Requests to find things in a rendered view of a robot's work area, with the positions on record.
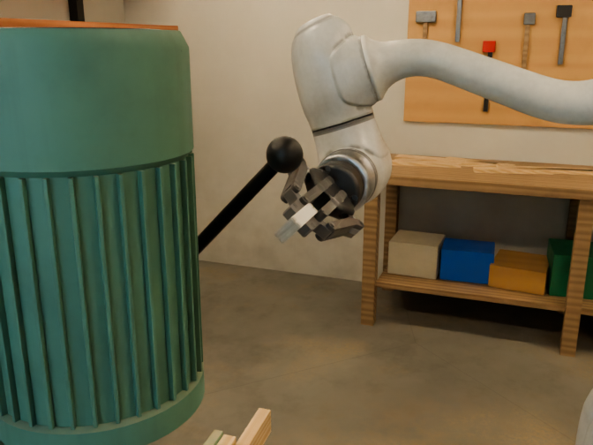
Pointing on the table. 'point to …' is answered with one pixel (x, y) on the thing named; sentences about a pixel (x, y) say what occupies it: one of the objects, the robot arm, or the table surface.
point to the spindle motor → (97, 237)
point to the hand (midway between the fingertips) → (296, 222)
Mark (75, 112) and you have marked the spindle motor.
